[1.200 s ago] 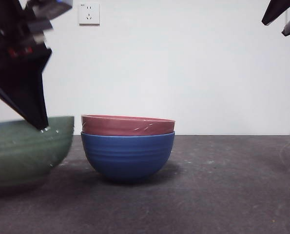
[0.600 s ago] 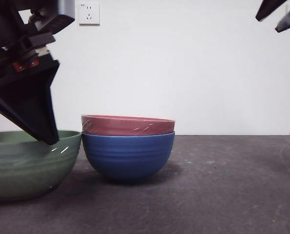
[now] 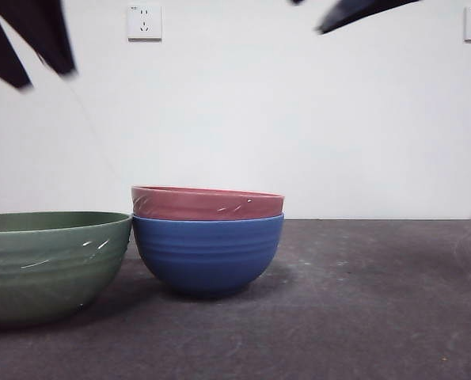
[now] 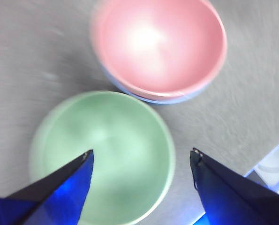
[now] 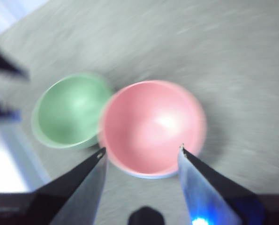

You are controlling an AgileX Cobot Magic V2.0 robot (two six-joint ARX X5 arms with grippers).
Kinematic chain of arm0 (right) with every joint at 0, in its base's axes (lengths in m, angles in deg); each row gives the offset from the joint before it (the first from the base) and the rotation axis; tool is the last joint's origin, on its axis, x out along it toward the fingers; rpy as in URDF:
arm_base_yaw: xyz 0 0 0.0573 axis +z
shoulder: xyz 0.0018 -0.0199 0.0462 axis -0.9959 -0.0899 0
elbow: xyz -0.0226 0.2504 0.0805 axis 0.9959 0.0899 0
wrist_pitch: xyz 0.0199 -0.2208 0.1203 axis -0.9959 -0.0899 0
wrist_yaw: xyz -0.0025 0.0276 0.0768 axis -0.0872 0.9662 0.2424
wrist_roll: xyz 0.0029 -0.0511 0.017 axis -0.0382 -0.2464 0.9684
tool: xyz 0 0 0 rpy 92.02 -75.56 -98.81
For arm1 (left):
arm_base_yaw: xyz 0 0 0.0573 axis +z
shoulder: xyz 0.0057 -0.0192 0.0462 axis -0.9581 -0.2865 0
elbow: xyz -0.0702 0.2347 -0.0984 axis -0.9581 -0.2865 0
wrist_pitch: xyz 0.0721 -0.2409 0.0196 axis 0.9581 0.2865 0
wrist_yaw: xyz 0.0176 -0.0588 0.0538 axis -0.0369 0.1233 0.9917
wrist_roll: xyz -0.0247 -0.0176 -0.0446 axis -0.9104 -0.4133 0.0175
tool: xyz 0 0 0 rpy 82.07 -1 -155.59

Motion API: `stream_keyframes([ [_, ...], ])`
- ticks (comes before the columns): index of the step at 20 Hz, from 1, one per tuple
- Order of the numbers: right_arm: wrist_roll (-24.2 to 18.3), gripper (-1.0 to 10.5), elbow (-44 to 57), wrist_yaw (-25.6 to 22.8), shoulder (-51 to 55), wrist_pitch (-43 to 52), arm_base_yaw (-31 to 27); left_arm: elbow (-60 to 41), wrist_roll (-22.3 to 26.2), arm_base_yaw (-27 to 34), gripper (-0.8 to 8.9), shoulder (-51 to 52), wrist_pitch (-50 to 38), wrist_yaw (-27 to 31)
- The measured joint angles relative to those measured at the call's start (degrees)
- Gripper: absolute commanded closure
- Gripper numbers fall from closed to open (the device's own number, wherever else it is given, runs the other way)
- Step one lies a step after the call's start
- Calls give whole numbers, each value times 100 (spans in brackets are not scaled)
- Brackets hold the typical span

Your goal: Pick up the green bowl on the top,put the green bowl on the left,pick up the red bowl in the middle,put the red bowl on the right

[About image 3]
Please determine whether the red ribbed bowl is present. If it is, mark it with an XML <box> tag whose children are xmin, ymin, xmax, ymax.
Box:
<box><xmin>131</xmin><ymin>184</ymin><xmax>287</xmax><ymax>222</ymax></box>

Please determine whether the green ribbed bowl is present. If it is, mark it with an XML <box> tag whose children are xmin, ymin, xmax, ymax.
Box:
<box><xmin>0</xmin><ymin>211</ymin><xmax>134</xmax><ymax>328</ymax></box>

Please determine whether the blue ribbed bowl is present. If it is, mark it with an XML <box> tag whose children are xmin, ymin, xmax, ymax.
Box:
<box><xmin>131</xmin><ymin>213</ymin><xmax>286</xmax><ymax>299</ymax></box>

